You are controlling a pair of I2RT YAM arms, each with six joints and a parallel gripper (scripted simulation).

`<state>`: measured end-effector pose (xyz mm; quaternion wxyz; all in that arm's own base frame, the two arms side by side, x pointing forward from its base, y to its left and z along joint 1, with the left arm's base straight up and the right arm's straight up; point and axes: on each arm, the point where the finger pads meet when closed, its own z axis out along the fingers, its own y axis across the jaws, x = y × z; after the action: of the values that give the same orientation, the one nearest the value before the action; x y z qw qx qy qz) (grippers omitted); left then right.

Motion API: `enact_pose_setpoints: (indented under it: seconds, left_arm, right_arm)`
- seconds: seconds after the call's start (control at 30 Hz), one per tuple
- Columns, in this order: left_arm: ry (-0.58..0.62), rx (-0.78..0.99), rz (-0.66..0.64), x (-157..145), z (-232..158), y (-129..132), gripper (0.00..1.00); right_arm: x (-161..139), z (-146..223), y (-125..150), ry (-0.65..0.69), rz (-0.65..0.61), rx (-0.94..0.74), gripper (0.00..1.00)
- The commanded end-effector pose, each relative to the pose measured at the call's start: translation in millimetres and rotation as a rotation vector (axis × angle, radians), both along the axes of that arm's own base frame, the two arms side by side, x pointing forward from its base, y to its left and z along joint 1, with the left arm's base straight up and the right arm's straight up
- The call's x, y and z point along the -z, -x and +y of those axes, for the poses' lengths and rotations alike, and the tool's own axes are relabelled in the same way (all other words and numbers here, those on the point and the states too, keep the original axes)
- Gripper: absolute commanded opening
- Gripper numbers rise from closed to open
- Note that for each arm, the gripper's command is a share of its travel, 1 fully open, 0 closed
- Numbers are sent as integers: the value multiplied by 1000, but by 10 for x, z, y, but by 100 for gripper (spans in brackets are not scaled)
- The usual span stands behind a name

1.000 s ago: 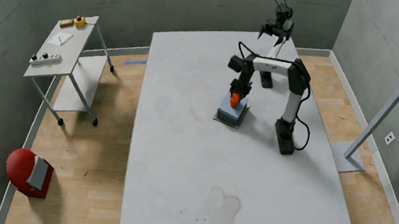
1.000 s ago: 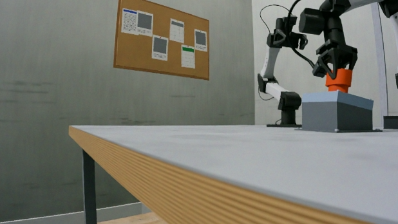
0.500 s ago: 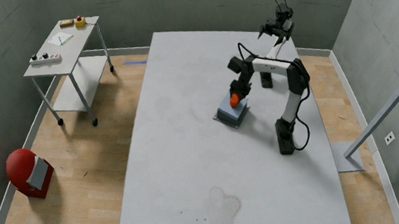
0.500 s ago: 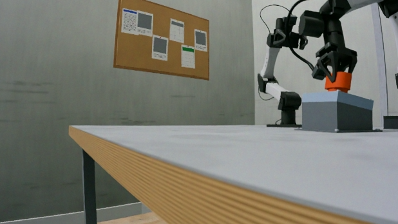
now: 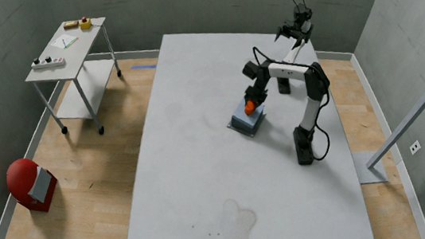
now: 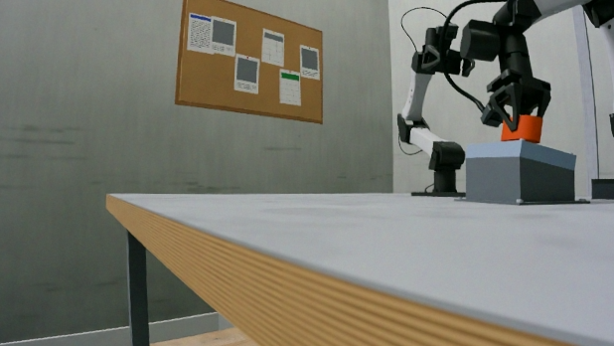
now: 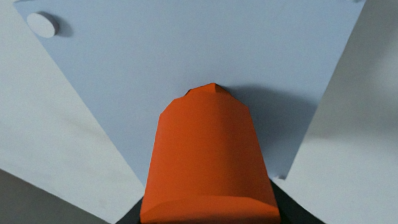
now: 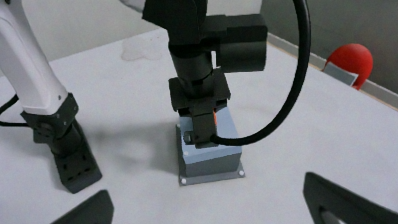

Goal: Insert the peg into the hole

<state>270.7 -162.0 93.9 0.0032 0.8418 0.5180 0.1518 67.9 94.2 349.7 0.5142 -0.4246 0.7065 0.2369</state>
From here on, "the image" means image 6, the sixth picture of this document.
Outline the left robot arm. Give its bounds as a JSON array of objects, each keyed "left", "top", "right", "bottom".
[{"left": 460, "top": 0, "right": 614, "bottom": 128}]

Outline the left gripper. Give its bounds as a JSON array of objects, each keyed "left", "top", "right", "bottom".
[{"left": 482, "top": 53, "right": 551, "bottom": 132}]

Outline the orange stepped peg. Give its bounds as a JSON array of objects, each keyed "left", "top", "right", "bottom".
[{"left": 501, "top": 115, "right": 543, "bottom": 144}]

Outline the light blue flat plate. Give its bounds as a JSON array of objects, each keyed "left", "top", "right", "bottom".
[{"left": 466, "top": 140, "right": 576, "bottom": 170}]

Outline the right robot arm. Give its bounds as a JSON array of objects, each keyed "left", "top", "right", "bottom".
[{"left": 396, "top": 24, "right": 466, "bottom": 197}]

